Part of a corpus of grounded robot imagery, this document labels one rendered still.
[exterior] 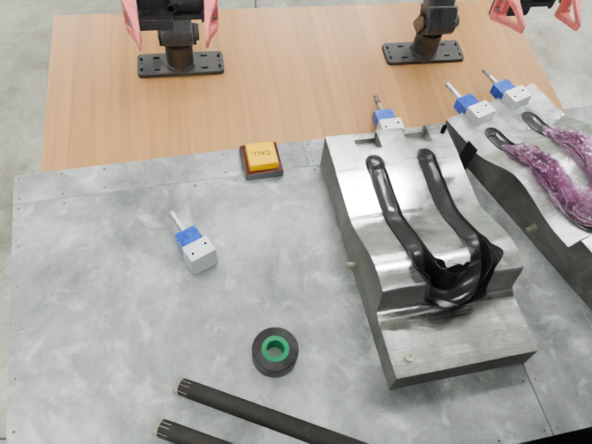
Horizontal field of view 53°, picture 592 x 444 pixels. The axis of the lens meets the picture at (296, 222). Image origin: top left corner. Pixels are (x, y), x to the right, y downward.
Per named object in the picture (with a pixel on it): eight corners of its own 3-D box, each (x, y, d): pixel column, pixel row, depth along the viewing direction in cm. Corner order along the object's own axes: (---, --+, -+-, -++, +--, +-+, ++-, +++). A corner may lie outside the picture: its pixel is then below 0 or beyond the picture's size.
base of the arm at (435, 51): (474, 36, 144) (465, 17, 148) (394, 40, 141) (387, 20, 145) (463, 62, 151) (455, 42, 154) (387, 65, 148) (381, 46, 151)
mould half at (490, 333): (320, 164, 129) (327, 122, 118) (432, 149, 134) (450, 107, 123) (388, 390, 104) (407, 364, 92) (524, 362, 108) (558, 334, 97)
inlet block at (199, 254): (160, 225, 118) (158, 210, 113) (183, 214, 120) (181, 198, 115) (193, 276, 112) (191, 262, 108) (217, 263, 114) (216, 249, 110)
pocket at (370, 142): (348, 144, 126) (351, 133, 123) (373, 142, 127) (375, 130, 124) (354, 161, 123) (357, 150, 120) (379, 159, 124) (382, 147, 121)
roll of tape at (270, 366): (278, 387, 102) (279, 381, 99) (242, 358, 105) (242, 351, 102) (306, 351, 106) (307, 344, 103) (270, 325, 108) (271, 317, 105)
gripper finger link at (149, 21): (172, 27, 85) (169, -16, 90) (120, 29, 84) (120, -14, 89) (176, 62, 91) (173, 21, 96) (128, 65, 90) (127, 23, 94)
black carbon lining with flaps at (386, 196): (359, 162, 121) (367, 131, 113) (433, 152, 124) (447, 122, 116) (414, 319, 104) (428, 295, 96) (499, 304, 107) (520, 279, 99)
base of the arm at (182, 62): (224, 48, 135) (221, 26, 139) (132, 52, 132) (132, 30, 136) (225, 74, 142) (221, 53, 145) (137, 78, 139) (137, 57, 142)
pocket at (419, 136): (397, 138, 128) (401, 127, 125) (420, 136, 129) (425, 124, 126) (403, 155, 125) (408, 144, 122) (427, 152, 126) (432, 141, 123)
